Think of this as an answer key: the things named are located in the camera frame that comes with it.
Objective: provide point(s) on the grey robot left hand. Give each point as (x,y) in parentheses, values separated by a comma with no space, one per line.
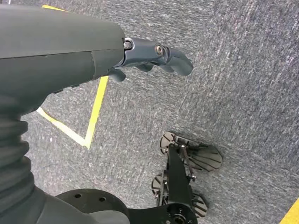
(58,46)

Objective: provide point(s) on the yellow floor tape square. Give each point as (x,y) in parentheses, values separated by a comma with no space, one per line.
(93,123)
(293,215)

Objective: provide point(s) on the black robot left foot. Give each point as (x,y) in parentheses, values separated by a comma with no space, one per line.
(205,157)

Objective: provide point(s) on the black robot foot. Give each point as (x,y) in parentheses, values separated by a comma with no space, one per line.
(205,157)
(199,205)

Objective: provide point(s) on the black robot right foot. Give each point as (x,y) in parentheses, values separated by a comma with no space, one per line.
(199,205)

